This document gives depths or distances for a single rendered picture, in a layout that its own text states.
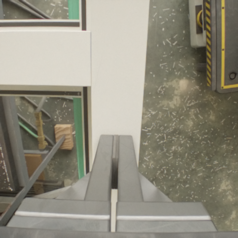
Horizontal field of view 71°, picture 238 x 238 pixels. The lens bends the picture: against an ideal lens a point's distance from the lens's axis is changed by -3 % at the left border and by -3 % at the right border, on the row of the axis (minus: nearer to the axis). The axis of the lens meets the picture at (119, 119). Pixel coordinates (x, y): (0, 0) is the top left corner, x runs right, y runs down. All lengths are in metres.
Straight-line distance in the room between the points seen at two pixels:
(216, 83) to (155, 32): 0.46
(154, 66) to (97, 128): 0.96
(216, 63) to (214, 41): 0.09
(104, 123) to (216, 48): 0.76
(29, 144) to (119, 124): 1.22
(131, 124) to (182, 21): 1.04
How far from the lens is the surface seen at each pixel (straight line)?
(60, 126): 1.16
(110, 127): 0.15
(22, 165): 0.71
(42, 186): 1.05
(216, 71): 0.87
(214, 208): 1.73
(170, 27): 1.14
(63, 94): 0.21
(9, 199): 0.77
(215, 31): 0.86
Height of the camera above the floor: 1.08
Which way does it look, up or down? 72 degrees down
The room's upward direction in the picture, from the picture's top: 180 degrees clockwise
